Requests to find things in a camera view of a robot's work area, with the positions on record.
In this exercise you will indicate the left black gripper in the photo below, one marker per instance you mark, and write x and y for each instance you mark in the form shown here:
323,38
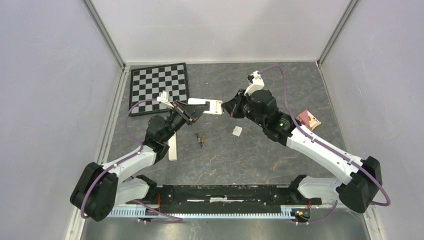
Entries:
195,110

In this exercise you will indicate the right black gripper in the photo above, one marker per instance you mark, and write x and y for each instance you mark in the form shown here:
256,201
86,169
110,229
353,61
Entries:
233,106

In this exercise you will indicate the red white remote control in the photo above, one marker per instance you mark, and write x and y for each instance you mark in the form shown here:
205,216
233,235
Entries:
213,107

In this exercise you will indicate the white battery cover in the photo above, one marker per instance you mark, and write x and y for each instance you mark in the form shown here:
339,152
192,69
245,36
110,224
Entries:
237,131

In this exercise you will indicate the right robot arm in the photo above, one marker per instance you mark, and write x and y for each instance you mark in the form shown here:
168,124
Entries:
356,181

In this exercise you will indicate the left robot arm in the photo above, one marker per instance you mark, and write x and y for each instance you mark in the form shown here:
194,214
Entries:
102,187

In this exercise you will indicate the long white remote control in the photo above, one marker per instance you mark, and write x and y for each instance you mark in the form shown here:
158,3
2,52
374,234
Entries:
172,151

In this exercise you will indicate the black white chessboard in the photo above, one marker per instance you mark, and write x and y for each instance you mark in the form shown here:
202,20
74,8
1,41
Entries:
149,83

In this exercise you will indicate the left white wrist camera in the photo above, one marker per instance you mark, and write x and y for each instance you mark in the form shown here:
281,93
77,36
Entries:
163,99

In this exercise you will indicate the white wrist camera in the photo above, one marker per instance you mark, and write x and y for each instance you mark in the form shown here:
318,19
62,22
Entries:
255,83
163,99

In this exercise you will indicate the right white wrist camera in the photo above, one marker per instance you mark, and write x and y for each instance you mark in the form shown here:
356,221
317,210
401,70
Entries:
255,83

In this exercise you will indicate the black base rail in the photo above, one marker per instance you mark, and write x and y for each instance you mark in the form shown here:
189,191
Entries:
225,199

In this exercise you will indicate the white toothed cable duct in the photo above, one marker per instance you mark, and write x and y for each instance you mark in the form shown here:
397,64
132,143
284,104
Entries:
138,211

